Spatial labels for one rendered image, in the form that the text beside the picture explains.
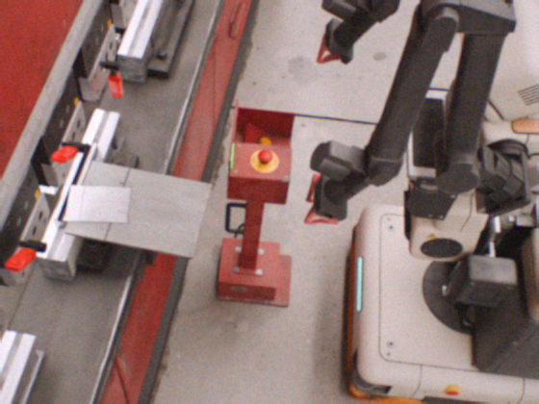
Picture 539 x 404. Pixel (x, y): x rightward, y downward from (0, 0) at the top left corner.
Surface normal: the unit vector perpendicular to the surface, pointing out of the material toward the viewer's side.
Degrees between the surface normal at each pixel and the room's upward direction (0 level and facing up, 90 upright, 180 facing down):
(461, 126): 91
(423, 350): 0
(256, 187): 90
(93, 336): 0
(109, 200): 0
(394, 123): 90
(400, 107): 90
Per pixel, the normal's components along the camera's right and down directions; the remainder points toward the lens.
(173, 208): 0.07, -0.52
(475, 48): -0.14, 0.90
